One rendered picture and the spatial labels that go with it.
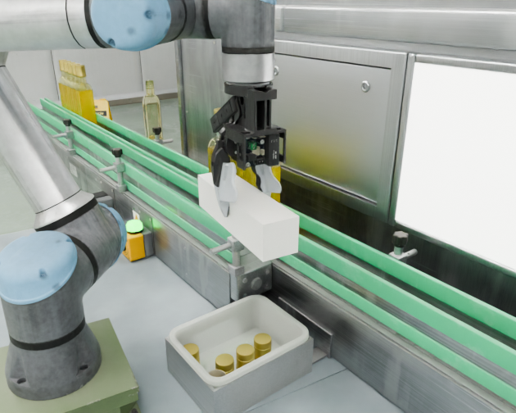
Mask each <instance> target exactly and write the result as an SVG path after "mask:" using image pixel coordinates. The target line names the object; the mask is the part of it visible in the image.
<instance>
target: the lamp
mask: <svg viewBox="0 0 516 413"><path fill-rule="evenodd" d="M126 230H127V234H140V233H142V232H143V223H142V222H141V221H140V220H130V221H128V223H127V224H126Z"/></svg>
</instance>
